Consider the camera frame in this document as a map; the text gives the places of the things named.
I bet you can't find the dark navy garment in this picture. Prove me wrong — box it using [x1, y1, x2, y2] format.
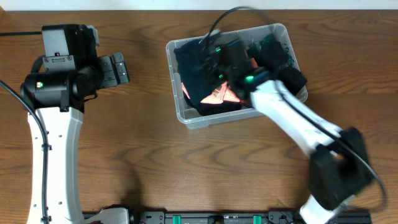
[174, 39, 221, 106]

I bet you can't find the black garment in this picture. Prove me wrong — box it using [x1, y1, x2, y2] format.
[183, 93, 243, 116]

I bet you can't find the black mounting rail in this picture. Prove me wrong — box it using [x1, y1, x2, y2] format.
[83, 205, 373, 224]

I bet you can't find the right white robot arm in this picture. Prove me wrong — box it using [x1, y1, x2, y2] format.
[202, 37, 374, 223]

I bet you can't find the green garment with tape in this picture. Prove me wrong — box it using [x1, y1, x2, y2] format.
[246, 34, 295, 68]

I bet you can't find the dark green-black garment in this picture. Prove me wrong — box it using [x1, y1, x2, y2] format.
[254, 40, 308, 97]

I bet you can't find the clear plastic storage bin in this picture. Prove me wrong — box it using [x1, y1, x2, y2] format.
[165, 23, 300, 129]

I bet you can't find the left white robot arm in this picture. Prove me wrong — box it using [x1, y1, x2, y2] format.
[21, 24, 130, 223]

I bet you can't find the pink white printed garment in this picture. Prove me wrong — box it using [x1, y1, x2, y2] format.
[181, 82, 241, 104]

